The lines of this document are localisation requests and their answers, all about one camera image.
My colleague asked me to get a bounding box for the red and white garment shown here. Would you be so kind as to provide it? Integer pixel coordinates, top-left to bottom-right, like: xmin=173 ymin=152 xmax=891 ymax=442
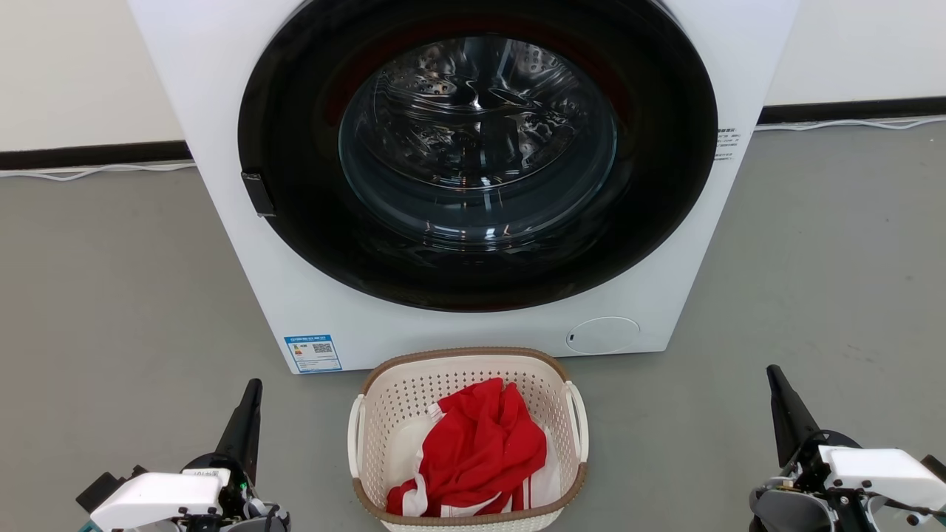
xmin=386 ymin=378 xmax=562 ymax=518

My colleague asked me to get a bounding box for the black round washing machine door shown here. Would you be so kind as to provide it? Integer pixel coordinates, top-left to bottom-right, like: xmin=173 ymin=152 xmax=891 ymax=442
xmin=238 ymin=0 xmax=718 ymax=313

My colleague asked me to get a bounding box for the white floor cable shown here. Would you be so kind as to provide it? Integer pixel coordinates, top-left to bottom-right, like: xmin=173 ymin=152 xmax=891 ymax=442
xmin=754 ymin=115 xmax=946 ymax=132
xmin=0 ymin=161 xmax=197 ymax=182

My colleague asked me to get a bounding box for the white washing machine body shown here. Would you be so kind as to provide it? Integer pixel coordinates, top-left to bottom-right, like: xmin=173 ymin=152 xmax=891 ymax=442
xmin=127 ymin=0 xmax=800 ymax=375

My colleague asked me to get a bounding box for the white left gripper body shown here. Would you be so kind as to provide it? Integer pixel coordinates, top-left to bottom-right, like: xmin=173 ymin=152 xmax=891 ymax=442
xmin=89 ymin=468 xmax=232 ymax=532

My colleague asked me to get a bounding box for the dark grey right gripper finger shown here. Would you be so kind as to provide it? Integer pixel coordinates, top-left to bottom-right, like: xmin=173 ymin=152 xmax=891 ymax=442
xmin=766 ymin=365 xmax=822 ymax=467

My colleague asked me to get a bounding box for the black door latch handle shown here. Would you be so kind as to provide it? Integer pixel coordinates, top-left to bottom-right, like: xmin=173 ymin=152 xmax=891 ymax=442
xmin=242 ymin=172 xmax=277 ymax=218

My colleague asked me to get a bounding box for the cream perforated laundry basket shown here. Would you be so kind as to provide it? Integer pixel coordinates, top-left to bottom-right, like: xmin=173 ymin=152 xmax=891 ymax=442
xmin=347 ymin=347 xmax=590 ymax=532

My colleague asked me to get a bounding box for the black baseboard strip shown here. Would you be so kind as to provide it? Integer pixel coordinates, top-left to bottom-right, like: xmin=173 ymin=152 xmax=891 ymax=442
xmin=758 ymin=98 xmax=946 ymax=125
xmin=0 ymin=141 xmax=193 ymax=171

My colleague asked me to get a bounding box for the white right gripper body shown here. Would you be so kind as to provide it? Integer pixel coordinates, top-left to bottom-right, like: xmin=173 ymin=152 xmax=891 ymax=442
xmin=818 ymin=446 xmax=946 ymax=511

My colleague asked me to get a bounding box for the blue energy label sticker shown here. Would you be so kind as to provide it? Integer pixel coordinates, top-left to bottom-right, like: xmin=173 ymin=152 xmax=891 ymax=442
xmin=285 ymin=335 xmax=343 ymax=374

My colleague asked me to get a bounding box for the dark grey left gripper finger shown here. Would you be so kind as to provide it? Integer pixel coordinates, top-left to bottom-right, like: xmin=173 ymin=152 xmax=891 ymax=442
xmin=214 ymin=379 xmax=264 ymax=485

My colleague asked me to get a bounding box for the round white filter cover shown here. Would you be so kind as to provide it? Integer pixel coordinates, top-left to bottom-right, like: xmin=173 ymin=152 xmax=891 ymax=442
xmin=567 ymin=317 xmax=641 ymax=355

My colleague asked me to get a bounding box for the steel washing machine drum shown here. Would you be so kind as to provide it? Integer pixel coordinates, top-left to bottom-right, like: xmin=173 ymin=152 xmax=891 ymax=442
xmin=340 ymin=35 xmax=618 ymax=245

